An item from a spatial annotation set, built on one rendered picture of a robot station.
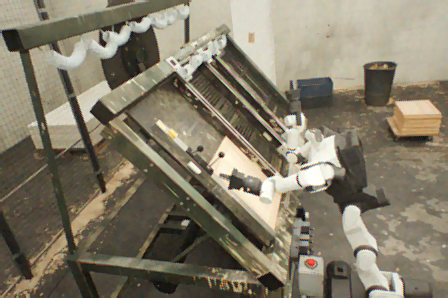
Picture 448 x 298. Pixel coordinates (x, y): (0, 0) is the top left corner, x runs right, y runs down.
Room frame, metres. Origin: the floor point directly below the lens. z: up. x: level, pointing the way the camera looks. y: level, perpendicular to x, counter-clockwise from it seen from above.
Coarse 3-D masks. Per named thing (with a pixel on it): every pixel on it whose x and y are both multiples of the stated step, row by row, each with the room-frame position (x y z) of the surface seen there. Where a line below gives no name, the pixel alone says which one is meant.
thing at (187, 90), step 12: (168, 60) 2.20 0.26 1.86; (192, 60) 2.19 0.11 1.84; (180, 84) 2.19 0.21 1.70; (192, 96) 2.16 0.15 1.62; (204, 108) 2.14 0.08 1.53; (216, 120) 2.12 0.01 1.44; (228, 132) 2.09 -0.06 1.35; (240, 144) 2.07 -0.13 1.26; (252, 156) 2.04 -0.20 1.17; (264, 168) 2.02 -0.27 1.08
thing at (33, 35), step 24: (144, 0) 2.77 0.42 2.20; (168, 0) 3.15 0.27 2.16; (48, 24) 1.79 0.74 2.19; (72, 24) 1.95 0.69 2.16; (96, 24) 2.14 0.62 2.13; (24, 48) 1.61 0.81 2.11; (24, 72) 1.64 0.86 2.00; (48, 144) 1.67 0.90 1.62; (48, 168) 1.67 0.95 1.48; (72, 240) 1.71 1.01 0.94
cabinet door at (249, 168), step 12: (228, 144) 2.03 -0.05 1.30; (216, 156) 1.84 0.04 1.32; (228, 156) 1.92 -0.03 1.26; (240, 156) 2.01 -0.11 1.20; (216, 168) 1.74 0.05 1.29; (228, 168) 1.82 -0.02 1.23; (240, 168) 1.90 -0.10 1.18; (252, 168) 1.98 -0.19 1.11; (240, 192) 1.70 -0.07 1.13; (276, 192) 1.93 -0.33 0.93; (252, 204) 1.67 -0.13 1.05; (264, 204) 1.75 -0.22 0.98; (276, 204) 1.82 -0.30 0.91; (264, 216) 1.65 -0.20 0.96; (276, 216) 1.72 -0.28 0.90
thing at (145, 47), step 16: (112, 0) 2.48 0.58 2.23; (128, 0) 2.66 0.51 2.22; (144, 16) 2.83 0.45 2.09; (144, 32) 2.78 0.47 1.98; (128, 48) 2.50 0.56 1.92; (144, 48) 2.71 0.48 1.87; (112, 64) 2.29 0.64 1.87; (128, 64) 2.44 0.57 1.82; (144, 64) 2.66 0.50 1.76; (112, 80) 2.24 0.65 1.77; (128, 80) 2.41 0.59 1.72
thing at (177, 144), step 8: (160, 120) 1.76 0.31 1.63; (160, 128) 1.70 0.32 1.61; (168, 128) 1.74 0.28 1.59; (168, 136) 1.69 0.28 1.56; (176, 144) 1.68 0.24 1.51; (184, 144) 1.71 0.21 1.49; (184, 152) 1.67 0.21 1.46; (192, 160) 1.65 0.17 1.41; (200, 168) 1.64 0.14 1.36; (208, 176) 1.63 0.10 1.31; (216, 176) 1.65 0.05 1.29; (216, 184) 1.62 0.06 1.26; (224, 184) 1.63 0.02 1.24; (232, 192) 1.62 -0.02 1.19; (232, 200) 1.59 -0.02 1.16; (240, 200) 1.60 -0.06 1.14; (240, 208) 1.58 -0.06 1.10; (248, 208) 1.59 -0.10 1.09; (248, 216) 1.56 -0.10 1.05; (256, 216) 1.57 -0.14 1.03; (256, 224) 1.55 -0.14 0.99; (264, 224) 1.56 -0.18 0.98; (264, 232) 1.53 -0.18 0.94; (272, 232) 1.54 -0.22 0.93
